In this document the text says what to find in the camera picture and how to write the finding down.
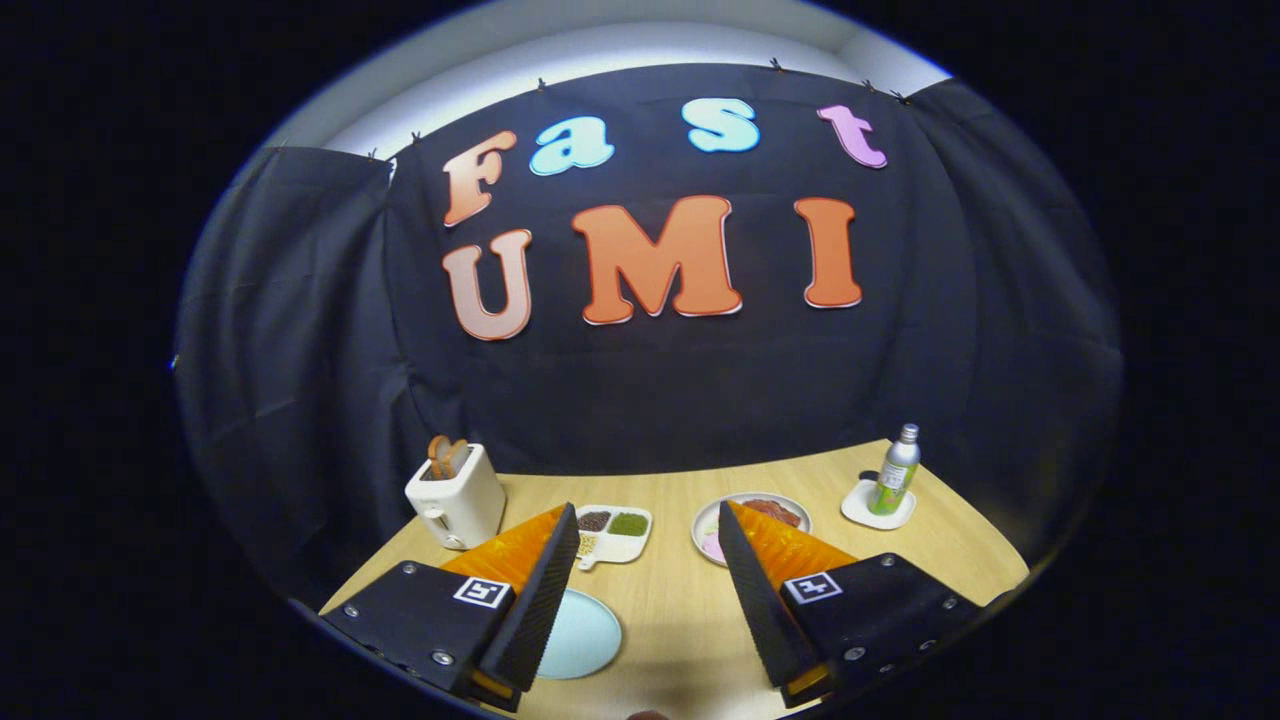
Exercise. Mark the white divided dish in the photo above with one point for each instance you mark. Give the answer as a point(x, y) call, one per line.
point(625, 548)

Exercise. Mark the white square coaster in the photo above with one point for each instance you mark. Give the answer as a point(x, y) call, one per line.
point(858, 505)

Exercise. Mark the light blue plate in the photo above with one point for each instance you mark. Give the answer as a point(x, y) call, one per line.
point(585, 635)

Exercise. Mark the black backdrop cloth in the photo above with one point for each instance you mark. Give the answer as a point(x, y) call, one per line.
point(650, 400)

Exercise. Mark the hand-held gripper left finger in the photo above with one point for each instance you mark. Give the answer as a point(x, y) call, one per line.
point(545, 600)

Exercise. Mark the green label metal bottle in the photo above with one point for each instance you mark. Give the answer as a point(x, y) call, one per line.
point(893, 480)

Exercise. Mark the pile of yellow beans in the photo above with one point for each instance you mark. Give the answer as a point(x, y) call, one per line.
point(587, 545)

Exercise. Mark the pile of green beans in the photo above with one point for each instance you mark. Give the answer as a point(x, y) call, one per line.
point(629, 523)

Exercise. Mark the pile of dark red beans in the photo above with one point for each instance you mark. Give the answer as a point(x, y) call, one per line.
point(594, 521)

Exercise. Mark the toasted bread slice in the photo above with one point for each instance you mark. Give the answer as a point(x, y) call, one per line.
point(438, 456)
point(458, 455)

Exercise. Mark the white round plate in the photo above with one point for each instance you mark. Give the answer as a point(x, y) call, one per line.
point(705, 518)

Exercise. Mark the brown steak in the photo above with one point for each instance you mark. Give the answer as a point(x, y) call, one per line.
point(775, 512)

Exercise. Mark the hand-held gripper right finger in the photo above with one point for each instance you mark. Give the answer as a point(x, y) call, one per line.
point(760, 600)

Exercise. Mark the white toaster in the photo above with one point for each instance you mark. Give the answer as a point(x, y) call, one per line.
point(465, 500)

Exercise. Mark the pink ham slice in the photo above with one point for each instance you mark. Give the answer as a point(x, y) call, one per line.
point(712, 545)

